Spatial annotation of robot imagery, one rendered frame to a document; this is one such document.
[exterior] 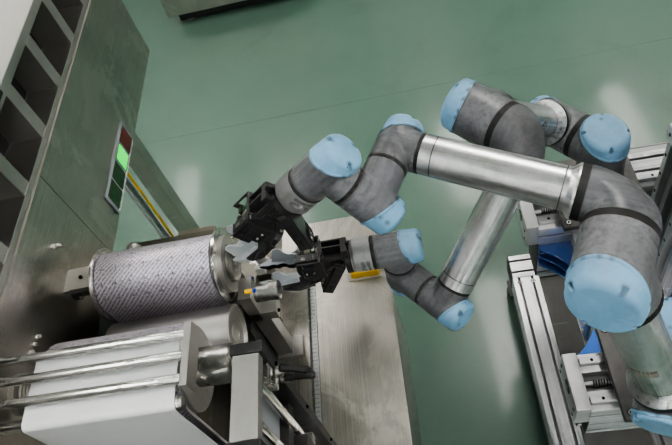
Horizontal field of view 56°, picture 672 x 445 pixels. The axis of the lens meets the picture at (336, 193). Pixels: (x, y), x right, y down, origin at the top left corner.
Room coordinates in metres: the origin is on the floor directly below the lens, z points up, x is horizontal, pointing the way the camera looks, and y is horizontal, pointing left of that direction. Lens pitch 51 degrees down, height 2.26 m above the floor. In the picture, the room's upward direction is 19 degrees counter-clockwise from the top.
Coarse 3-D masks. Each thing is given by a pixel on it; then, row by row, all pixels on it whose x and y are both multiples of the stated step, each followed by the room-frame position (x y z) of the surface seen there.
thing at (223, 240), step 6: (222, 240) 0.76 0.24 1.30; (228, 240) 0.78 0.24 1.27; (216, 246) 0.75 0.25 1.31; (222, 246) 0.75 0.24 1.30; (216, 252) 0.74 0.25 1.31; (222, 252) 0.74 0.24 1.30; (210, 258) 0.73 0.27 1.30; (216, 258) 0.72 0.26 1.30; (222, 258) 0.73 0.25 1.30; (210, 264) 0.72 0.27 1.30; (222, 264) 0.71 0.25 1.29; (222, 270) 0.70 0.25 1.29; (222, 276) 0.70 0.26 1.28; (222, 282) 0.69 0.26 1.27; (228, 282) 0.69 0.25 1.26; (234, 282) 0.71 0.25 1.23; (228, 288) 0.69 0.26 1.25; (234, 288) 0.70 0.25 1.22
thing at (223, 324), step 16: (144, 320) 0.70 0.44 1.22; (160, 320) 0.68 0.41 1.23; (176, 320) 0.67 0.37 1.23; (192, 320) 0.66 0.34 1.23; (208, 320) 0.64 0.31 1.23; (224, 320) 0.63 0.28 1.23; (240, 320) 0.67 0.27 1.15; (208, 336) 0.61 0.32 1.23; (224, 336) 0.60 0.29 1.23; (240, 336) 0.63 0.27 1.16
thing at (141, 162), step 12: (132, 144) 1.60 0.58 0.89; (132, 156) 1.60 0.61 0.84; (144, 156) 1.61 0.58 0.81; (132, 168) 1.60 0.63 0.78; (144, 168) 1.60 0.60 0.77; (156, 168) 1.63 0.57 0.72; (144, 180) 1.60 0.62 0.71; (156, 180) 1.60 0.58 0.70; (156, 192) 1.60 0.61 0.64; (168, 192) 1.61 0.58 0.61; (168, 204) 1.60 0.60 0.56; (180, 204) 1.63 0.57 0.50; (168, 216) 1.60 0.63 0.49; (180, 216) 1.60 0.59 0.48; (180, 228) 1.60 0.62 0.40; (192, 228) 1.60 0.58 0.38
